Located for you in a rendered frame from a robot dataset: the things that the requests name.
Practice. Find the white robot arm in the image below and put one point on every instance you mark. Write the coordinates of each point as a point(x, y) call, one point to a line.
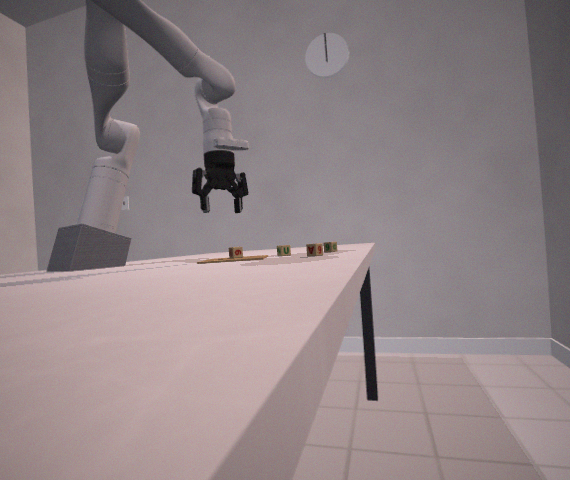
point(106, 55)

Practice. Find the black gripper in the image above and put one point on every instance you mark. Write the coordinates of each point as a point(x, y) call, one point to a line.
point(219, 172)

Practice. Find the beige letter block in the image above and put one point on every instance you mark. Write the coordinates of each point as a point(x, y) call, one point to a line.
point(314, 249)
point(330, 246)
point(283, 250)
point(235, 252)

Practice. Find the brown square mat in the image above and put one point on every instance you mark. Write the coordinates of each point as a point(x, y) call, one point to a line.
point(246, 258)

